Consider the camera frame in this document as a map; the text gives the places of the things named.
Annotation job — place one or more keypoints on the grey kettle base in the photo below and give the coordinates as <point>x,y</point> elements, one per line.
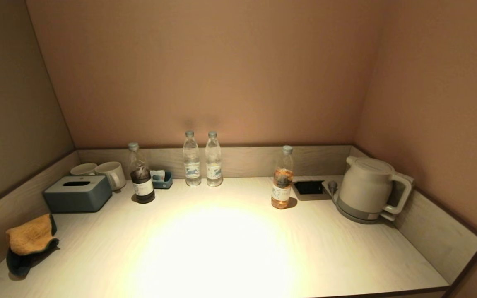
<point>352,215</point>

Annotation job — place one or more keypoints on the dark drink plastic bottle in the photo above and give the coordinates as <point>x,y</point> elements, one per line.
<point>141,182</point>

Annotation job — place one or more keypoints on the recessed black power socket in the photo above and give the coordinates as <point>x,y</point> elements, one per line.
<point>309,188</point>

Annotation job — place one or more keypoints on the white ceramic mug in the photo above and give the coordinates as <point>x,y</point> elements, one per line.
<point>111,172</point>
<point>83,169</point>

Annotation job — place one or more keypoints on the orange and green cleaning cloth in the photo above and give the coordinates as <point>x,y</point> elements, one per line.
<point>30,238</point>

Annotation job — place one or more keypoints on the orange drink plastic bottle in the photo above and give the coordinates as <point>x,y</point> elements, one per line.
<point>282,186</point>

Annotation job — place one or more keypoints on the white electric kettle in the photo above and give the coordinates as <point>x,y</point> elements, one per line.
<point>367,186</point>

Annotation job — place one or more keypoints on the small blue tray with sachets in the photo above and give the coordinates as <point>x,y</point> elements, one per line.
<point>163,179</point>

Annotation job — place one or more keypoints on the grey power plug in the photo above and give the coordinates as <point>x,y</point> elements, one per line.
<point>332,187</point>

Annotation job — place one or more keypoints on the grey tissue box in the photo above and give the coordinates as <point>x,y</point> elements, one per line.
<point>78,194</point>

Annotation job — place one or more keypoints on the clear water bottle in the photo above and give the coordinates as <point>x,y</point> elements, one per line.
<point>191,163</point>
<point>213,163</point>

